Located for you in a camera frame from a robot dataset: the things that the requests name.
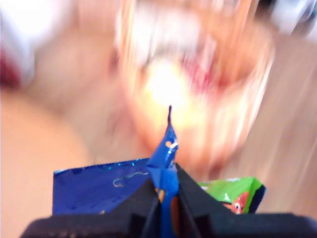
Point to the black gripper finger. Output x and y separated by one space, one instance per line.
141 208
193 203

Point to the blue Easter egg bag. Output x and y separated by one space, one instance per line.
99 188

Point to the woven wicker basket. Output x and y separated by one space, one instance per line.
235 99

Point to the red label tin can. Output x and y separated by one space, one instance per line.
10 62

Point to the white grey round object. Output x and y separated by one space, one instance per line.
292 15

